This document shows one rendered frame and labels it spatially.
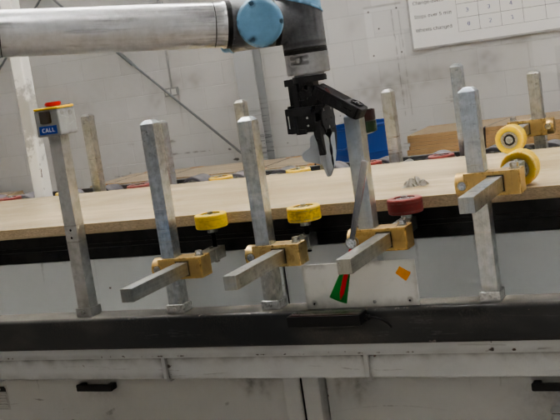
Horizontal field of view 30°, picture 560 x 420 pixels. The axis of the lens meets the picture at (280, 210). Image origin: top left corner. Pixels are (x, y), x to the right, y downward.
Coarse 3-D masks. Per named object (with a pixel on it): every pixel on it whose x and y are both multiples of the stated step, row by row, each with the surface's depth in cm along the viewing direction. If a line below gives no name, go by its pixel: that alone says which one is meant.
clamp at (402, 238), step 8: (384, 224) 226; (392, 224) 224; (408, 224) 221; (360, 232) 223; (368, 232) 223; (376, 232) 222; (384, 232) 221; (392, 232) 220; (400, 232) 220; (408, 232) 221; (360, 240) 224; (392, 240) 221; (400, 240) 220; (408, 240) 220; (392, 248) 221; (400, 248) 220; (408, 248) 220
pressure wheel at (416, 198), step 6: (390, 198) 237; (396, 198) 237; (402, 198) 235; (408, 198) 233; (414, 198) 233; (420, 198) 234; (390, 204) 234; (396, 204) 233; (402, 204) 232; (408, 204) 232; (414, 204) 232; (420, 204) 234; (390, 210) 235; (396, 210) 233; (402, 210) 232; (408, 210) 232; (414, 210) 233; (420, 210) 234; (402, 216) 236; (408, 216) 235
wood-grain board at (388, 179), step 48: (96, 192) 357; (144, 192) 334; (192, 192) 313; (240, 192) 296; (288, 192) 280; (336, 192) 266; (384, 192) 253; (432, 192) 241; (528, 192) 228; (0, 240) 290
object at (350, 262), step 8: (416, 216) 237; (416, 224) 237; (368, 240) 215; (376, 240) 214; (384, 240) 217; (360, 248) 207; (368, 248) 208; (376, 248) 212; (384, 248) 217; (344, 256) 202; (352, 256) 201; (360, 256) 204; (368, 256) 208; (376, 256) 212; (344, 264) 199; (352, 264) 200; (360, 264) 203; (344, 272) 200; (352, 272) 199
